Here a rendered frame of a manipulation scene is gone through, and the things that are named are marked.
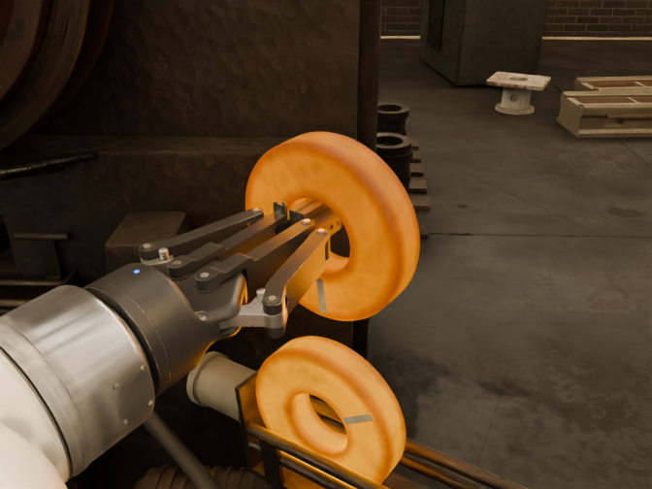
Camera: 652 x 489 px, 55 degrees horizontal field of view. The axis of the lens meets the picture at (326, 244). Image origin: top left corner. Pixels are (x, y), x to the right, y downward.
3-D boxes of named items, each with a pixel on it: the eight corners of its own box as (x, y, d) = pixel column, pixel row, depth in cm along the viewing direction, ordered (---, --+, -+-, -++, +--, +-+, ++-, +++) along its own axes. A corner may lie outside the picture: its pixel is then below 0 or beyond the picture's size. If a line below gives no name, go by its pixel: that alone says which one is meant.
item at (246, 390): (294, 431, 70) (283, 349, 66) (298, 433, 70) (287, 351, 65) (248, 472, 65) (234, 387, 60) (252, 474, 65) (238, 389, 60)
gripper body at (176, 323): (81, 370, 40) (190, 300, 46) (171, 428, 35) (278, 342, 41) (51, 270, 36) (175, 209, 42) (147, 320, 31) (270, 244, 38)
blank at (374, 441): (322, 476, 66) (303, 497, 64) (251, 349, 65) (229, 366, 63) (438, 469, 56) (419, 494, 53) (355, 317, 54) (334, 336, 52)
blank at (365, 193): (257, 119, 52) (228, 131, 50) (420, 141, 44) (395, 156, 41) (280, 279, 60) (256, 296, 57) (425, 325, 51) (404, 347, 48)
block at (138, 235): (153, 357, 90) (129, 204, 79) (209, 358, 90) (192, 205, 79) (130, 408, 81) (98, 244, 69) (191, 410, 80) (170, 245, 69)
